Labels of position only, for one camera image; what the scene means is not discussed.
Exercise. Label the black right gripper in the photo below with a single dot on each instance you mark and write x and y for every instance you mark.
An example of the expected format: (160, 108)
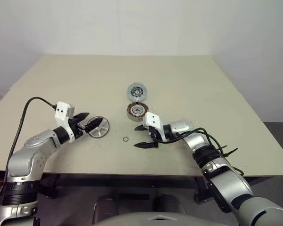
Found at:
(153, 134)

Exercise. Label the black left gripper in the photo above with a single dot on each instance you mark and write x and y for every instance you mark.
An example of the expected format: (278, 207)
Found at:
(76, 129)

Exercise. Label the silver spoked rotor disc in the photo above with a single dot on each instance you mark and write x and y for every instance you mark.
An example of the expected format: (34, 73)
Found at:
(104, 131)

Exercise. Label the round grey motor housing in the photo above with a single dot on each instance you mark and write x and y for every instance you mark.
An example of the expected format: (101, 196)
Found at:
(131, 88)

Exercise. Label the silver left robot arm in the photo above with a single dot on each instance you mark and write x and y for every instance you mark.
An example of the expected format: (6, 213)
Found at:
(26, 153)

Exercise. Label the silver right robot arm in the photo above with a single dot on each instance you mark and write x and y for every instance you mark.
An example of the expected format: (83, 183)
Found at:
(226, 183)

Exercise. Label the dark rounded shape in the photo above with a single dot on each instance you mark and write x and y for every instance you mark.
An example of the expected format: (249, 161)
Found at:
(106, 208)

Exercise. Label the grey robot torso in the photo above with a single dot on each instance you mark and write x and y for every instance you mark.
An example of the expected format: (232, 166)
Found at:
(136, 219)

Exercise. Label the black zip tie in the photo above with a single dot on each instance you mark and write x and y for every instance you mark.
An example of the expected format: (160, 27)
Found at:
(228, 151)

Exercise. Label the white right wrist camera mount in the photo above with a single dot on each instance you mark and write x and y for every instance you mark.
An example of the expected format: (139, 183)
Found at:
(153, 121)

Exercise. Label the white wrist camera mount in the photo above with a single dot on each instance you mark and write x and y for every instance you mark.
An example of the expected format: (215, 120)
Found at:
(61, 110)
(153, 121)

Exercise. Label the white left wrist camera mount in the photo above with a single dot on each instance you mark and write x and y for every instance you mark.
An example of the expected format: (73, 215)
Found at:
(61, 110)

